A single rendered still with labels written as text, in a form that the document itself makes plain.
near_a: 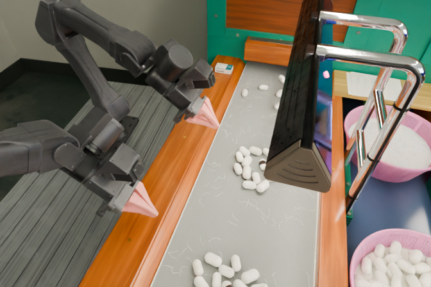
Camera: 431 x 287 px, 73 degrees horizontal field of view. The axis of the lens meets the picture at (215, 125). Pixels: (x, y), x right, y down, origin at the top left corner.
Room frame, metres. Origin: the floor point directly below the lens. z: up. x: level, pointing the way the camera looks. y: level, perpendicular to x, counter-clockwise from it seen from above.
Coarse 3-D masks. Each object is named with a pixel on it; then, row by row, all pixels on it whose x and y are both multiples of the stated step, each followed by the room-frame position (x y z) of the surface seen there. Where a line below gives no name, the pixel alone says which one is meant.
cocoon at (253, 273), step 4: (244, 272) 0.23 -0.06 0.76; (248, 272) 0.22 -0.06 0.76; (252, 272) 0.22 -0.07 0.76; (256, 272) 0.22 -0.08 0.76; (244, 276) 0.22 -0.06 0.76; (248, 276) 0.22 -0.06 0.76; (252, 276) 0.22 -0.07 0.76; (256, 276) 0.22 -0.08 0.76; (244, 280) 0.21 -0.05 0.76; (248, 280) 0.21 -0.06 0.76; (252, 280) 0.21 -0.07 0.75
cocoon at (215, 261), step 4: (208, 252) 0.26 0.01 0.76; (208, 256) 0.25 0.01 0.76; (212, 256) 0.25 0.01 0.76; (216, 256) 0.25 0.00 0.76; (208, 260) 0.25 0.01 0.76; (212, 260) 0.25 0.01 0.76; (216, 260) 0.25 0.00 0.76; (220, 260) 0.25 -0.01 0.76; (212, 264) 0.24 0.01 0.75; (216, 264) 0.24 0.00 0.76; (220, 264) 0.24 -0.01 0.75
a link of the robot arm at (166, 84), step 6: (150, 72) 0.58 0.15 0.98; (156, 72) 0.56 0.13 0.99; (150, 78) 0.55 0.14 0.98; (156, 78) 0.55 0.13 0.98; (162, 78) 0.55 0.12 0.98; (150, 84) 0.55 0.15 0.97; (156, 84) 0.55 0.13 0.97; (162, 84) 0.55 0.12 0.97; (168, 84) 0.55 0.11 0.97; (156, 90) 0.55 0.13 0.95; (162, 90) 0.54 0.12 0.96
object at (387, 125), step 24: (360, 24) 0.55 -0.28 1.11; (384, 24) 0.54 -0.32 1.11; (312, 48) 0.44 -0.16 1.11; (336, 48) 0.43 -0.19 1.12; (384, 72) 0.53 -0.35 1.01; (408, 72) 0.39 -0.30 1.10; (408, 96) 0.38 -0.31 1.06; (360, 120) 0.53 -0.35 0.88; (384, 120) 0.42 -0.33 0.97; (360, 144) 0.48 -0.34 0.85; (384, 144) 0.38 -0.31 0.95; (360, 168) 0.40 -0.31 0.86; (360, 192) 0.38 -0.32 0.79
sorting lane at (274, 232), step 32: (256, 96) 0.81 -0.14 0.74; (224, 128) 0.65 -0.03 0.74; (256, 128) 0.65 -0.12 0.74; (224, 160) 0.52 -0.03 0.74; (256, 160) 0.52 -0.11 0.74; (192, 192) 0.42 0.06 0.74; (224, 192) 0.42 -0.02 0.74; (256, 192) 0.42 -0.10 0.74; (288, 192) 0.42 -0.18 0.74; (192, 224) 0.33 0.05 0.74; (224, 224) 0.33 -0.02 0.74; (256, 224) 0.33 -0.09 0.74; (288, 224) 0.33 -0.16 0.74; (192, 256) 0.26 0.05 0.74; (224, 256) 0.26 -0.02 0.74; (256, 256) 0.26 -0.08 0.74; (288, 256) 0.26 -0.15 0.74
